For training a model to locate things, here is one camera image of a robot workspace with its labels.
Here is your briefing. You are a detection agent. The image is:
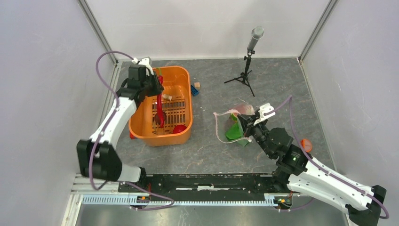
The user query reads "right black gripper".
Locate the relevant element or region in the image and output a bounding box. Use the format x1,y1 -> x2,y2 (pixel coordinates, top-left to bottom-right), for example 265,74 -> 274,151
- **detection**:
237,113 -> 273,158

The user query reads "red toy chili pepper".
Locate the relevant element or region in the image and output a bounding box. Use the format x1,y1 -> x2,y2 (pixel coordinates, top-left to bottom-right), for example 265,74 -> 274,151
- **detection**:
156,67 -> 163,114

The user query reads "green toy bok choy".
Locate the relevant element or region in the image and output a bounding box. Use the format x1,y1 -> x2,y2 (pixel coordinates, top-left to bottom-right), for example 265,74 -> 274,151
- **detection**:
224,113 -> 250,147

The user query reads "clear polka dot zip bag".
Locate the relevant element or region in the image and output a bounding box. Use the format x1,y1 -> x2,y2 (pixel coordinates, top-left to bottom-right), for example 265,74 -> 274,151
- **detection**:
213,103 -> 255,147

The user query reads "orange plastic basket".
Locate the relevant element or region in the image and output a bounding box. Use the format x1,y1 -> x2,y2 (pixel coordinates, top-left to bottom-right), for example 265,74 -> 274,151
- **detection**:
128,66 -> 193,146

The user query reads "red toy tomato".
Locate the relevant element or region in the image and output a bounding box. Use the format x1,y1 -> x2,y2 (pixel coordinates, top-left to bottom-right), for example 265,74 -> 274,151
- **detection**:
173,125 -> 187,134

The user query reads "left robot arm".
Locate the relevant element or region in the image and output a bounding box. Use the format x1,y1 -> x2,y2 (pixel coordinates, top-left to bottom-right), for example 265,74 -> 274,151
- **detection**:
77,62 -> 163,192

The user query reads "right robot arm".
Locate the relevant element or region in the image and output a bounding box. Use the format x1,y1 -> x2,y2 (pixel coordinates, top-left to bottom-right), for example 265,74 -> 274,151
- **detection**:
238,114 -> 386,226

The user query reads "dark purple toy plum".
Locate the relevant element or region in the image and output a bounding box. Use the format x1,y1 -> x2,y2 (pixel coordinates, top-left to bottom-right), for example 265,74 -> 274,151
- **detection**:
153,113 -> 166,128

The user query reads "black tripod stand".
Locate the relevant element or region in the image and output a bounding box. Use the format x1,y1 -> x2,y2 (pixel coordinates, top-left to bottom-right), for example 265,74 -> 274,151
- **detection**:
224,51 -> 255,97

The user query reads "blue toy brick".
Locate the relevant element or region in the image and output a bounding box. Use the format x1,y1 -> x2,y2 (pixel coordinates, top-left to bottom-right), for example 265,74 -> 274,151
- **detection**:
191,85 -> 199,97

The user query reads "silver microphone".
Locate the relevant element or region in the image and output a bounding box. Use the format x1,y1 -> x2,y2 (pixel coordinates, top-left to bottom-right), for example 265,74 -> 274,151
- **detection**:
247,26 -> 264,55

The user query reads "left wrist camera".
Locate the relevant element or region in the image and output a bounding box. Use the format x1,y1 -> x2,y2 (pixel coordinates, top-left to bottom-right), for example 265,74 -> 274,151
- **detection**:
137,57 -> 154,76

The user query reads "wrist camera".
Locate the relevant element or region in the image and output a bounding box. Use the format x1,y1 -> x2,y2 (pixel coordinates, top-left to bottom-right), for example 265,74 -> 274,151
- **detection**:
254,103 -> 276,126
137,57 -> 154,76

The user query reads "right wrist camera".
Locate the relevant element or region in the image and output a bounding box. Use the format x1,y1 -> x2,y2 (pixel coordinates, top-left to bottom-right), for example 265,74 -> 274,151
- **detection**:
254,103 -> 276,126

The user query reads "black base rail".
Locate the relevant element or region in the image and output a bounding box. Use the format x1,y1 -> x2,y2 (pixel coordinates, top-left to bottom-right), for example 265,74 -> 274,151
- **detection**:
138,173 -> 290,202

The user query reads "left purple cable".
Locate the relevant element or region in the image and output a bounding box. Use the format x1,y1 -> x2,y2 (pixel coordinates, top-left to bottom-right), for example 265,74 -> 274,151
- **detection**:
88,51 -> 175,212

